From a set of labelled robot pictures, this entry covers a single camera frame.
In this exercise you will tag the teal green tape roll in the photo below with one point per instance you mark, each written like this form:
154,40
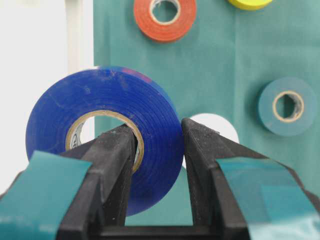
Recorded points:
304,106

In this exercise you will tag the white plastic tray case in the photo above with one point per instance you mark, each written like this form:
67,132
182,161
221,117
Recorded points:
41,41

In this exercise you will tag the yellow tape roll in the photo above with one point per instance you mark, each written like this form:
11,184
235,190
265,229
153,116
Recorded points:
250,5

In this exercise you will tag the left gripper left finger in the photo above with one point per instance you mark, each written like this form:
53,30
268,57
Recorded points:
61,197

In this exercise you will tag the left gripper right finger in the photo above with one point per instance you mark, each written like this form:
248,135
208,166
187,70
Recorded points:
243,194

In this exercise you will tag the white tape roll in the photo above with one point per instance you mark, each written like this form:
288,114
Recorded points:
218,123

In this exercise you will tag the red tape roll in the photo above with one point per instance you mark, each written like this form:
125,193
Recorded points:
165,31

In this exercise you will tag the blue tape roll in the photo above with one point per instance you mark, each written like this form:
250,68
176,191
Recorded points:
151,135

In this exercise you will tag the green table cloth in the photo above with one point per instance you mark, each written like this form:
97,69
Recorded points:
222,65

